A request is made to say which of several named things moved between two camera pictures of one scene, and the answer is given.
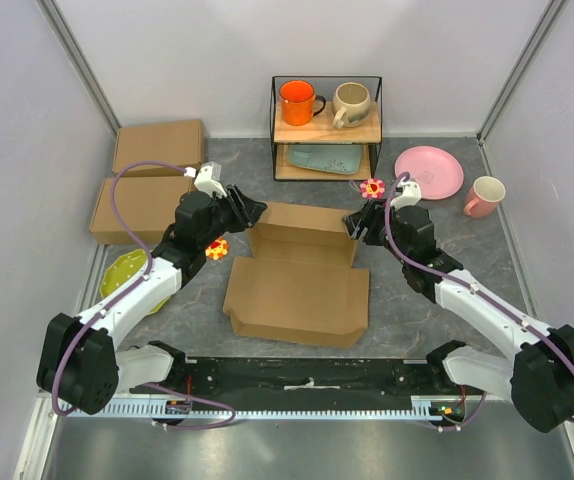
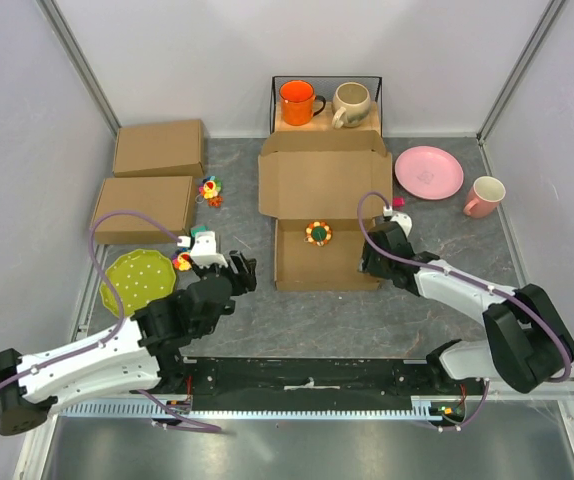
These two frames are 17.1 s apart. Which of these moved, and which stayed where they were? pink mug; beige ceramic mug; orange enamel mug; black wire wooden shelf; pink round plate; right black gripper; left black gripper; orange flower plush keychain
Moved: left black gripper; orange flower plush keychain; right black gripper
Stayed: pink mug; orange enamel mug; black wire wooden shelf; beige ceramic mug; pink round plate
